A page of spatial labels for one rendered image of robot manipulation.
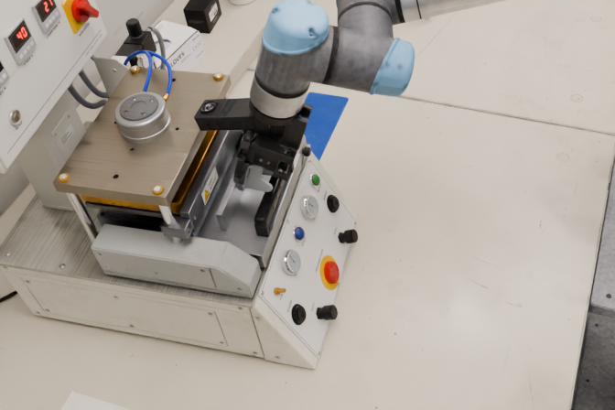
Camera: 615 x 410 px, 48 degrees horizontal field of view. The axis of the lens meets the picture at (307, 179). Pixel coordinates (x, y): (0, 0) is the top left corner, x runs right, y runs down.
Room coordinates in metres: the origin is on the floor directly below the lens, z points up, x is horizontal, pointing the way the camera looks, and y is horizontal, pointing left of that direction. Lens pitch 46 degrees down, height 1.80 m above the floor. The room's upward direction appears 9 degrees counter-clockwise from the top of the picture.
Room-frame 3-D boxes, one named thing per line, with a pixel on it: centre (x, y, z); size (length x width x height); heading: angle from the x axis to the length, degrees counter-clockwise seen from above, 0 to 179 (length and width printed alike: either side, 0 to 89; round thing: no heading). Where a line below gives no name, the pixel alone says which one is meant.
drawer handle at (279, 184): (0.75, 0.05, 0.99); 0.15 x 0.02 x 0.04; 159
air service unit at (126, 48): (1.08, 0.27, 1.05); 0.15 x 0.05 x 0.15; 159
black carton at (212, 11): (1.57, 0.20, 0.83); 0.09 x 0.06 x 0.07; 158
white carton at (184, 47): (1.37, 0.31, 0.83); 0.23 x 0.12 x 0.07; 144
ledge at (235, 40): (1.55, 0.20, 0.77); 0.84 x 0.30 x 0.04; 151
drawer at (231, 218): (0.81, 0.18, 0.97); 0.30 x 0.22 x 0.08; 69
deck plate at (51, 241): (0.84, 0.26, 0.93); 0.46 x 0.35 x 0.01; 69
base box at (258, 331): (0.84, 0.22, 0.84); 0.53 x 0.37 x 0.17; 69
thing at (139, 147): (0.85, 0.25, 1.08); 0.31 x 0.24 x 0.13; 159
